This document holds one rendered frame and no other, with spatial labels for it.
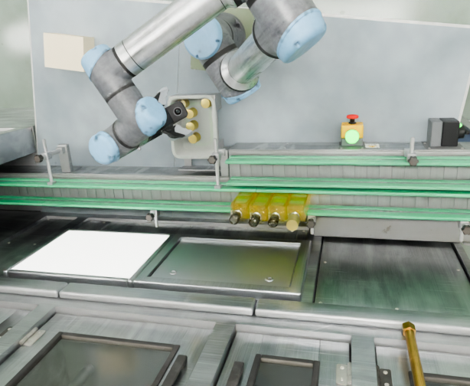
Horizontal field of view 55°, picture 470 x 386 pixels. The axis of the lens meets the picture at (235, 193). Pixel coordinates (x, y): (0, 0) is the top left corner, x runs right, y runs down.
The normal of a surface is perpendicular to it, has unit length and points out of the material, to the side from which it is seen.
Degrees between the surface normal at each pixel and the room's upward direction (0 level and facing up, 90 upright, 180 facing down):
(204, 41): 8
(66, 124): 0
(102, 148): 11
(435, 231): 0
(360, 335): 90
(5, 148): 90
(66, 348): 90
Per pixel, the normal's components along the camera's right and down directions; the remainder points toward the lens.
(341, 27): -0.24, 0.31
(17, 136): 0.97, 0.03
